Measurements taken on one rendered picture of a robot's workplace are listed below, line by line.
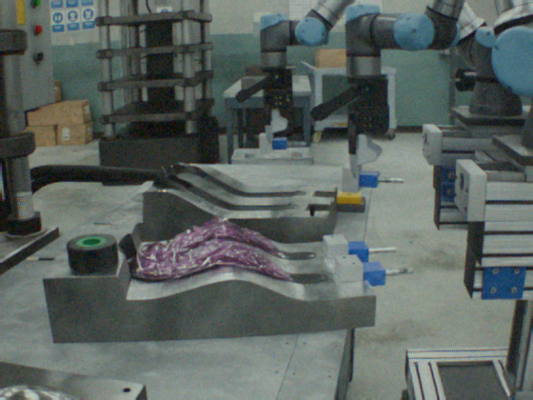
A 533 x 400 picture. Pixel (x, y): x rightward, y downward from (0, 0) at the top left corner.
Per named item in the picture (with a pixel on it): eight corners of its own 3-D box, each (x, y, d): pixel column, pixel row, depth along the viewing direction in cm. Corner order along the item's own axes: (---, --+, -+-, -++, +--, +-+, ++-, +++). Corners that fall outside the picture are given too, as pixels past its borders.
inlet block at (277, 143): (305, 150, 178) (305, 132, 177) (305, 154, 173) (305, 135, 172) (261, 151, 179) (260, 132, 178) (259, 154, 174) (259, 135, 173)
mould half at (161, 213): (337, 222, 146) (337, 166, 142) (324, 261, 121) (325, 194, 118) (140, 214, 156) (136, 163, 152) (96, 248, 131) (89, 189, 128)
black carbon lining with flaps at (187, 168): (307, 200, 140) (307, 158, 137) (297, 220, 125) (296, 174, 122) (163, 195, 147) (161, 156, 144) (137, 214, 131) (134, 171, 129)
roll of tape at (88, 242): (115, 251, 97) (112, 230, 96) (123, 268, 89) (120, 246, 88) (67, 257, 94) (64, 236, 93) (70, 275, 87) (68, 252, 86)
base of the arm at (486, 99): (513, 110, 164) (514, 75, 161) (529, 116, 149) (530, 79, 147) (463, 109, 165) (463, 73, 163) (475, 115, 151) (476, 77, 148)
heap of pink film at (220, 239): (282, 248, 112) (281, 207, 110) (296, 286, 95) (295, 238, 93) (140, 255, 110) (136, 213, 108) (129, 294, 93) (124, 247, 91)
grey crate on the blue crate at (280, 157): (312, 166, 489) (312, 147, 485) (313, 177, 449) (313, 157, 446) (235, 167, 492) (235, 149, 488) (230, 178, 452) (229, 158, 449)
